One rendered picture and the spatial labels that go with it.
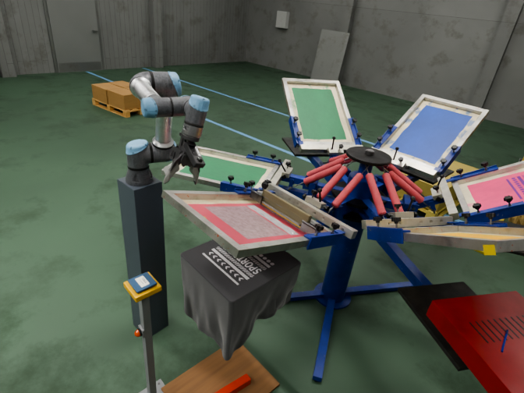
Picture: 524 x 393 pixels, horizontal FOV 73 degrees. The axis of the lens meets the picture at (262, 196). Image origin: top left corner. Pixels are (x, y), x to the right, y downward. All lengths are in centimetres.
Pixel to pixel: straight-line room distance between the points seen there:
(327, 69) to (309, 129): 938
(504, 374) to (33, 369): 254
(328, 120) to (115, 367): 257
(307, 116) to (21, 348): 280
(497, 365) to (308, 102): 254
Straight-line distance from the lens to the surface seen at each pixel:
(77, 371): 276
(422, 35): 1170
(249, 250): 143
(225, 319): 181
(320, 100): 350
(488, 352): 167
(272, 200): 203
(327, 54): 1259
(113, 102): 755
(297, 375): 266
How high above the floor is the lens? 216
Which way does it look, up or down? 29 degrees down
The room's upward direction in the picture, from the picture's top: 6 degrees clockwise
